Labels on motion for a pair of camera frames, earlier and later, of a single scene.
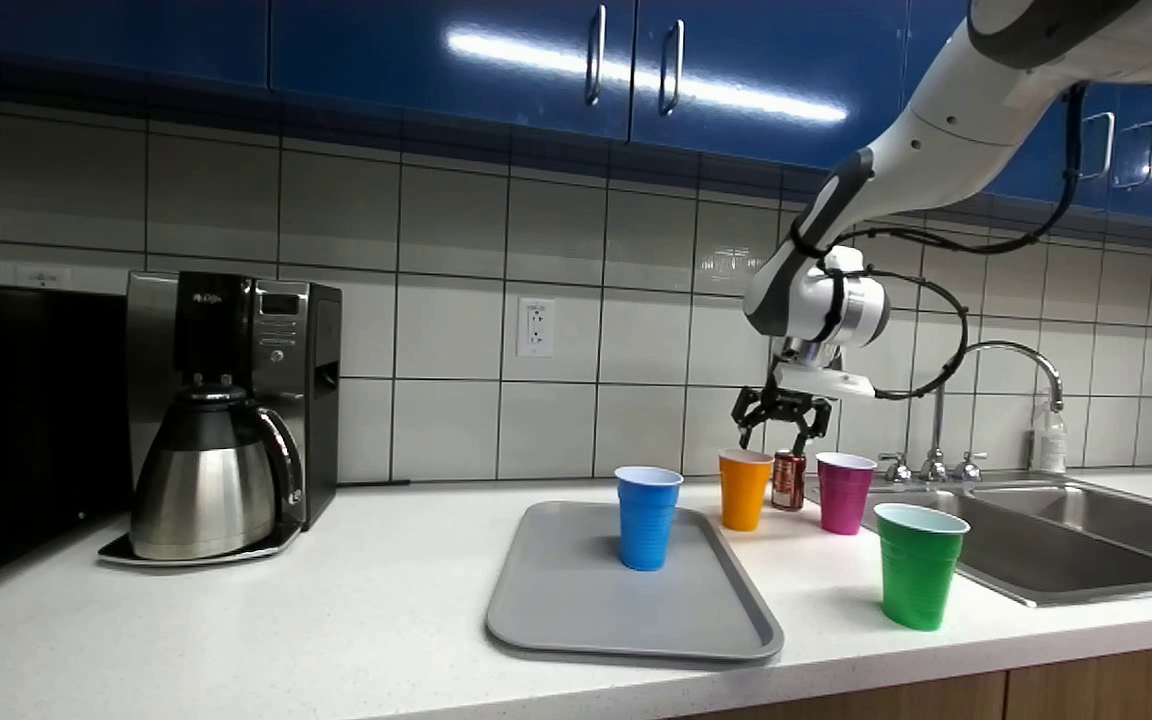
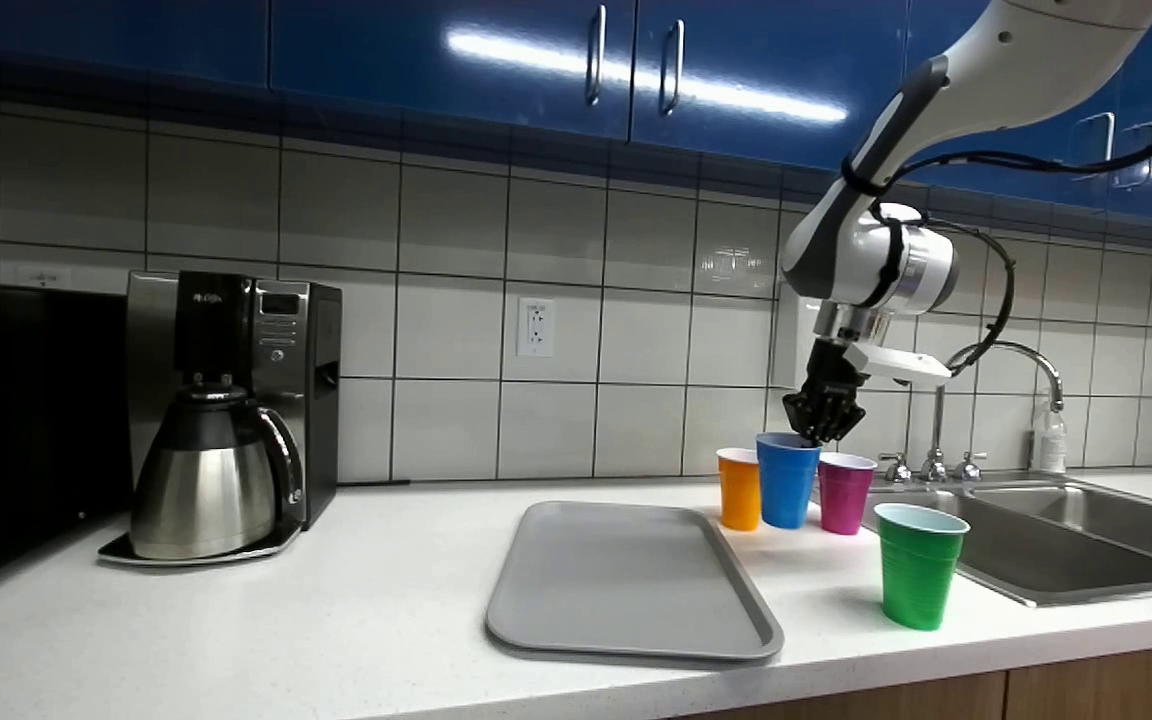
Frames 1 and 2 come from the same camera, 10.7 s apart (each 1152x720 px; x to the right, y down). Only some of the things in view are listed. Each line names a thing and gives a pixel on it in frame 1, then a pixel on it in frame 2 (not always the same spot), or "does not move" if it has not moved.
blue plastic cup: (645, 515) → (790, 478)
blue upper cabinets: (742, 81) does not move
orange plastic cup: (742, 491) does not move
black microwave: (33, 423) does not move
